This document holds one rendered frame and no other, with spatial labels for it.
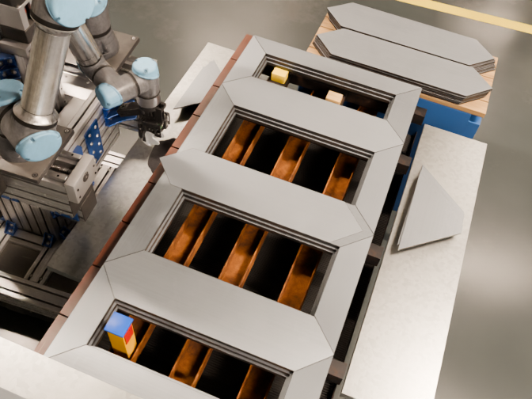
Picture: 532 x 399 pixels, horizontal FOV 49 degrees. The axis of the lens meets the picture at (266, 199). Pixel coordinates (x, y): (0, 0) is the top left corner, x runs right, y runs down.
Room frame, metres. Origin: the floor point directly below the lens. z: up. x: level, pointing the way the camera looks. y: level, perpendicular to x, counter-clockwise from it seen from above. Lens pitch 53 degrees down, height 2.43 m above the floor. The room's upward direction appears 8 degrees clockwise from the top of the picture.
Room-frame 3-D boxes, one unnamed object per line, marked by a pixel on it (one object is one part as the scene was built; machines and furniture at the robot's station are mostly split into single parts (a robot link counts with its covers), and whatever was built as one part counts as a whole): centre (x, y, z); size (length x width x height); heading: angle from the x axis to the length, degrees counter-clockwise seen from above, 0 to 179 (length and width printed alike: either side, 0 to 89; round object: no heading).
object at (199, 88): (1.85, 0.31, 0.70); 0.39 x 0.12 x 0.04; 165
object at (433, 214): (1.29, -0.61, 0.77); 0.45 x 0.20 x 0.04; 165
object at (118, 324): (0.66, 0.36, 0.88); 0.06 x 0.06 x 0.02; 75
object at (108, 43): (1.62, 0.67, 1.09); 0.15 x 0.15 x 0.10
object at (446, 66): (2.11, -0.52, 0.82); 0.80 x 0.40 x 0.06; 75
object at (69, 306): (1.29, 0.37, 0.80); 1.62 x 0.04 x 0.06; 165
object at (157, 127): (1.31, 0.40, 1.05); 0.09 x 0.08 x 0.12; 76
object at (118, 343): (0.66, 0.36, 0.78); 0.05 x 0.05 x 0.19; 75
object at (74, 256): (1.52, 0.44, 0.67); 1.30 x 0.20 x 0.03; 165
